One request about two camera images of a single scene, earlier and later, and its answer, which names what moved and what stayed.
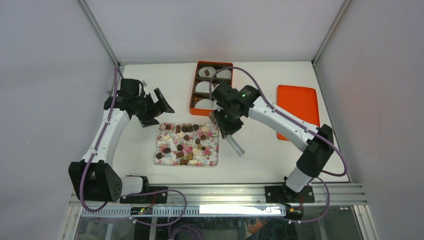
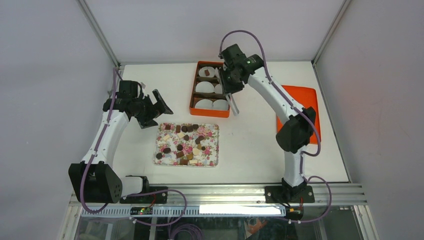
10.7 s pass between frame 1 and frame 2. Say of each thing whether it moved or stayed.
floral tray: stayed
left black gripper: stayed
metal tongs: moved
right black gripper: moved
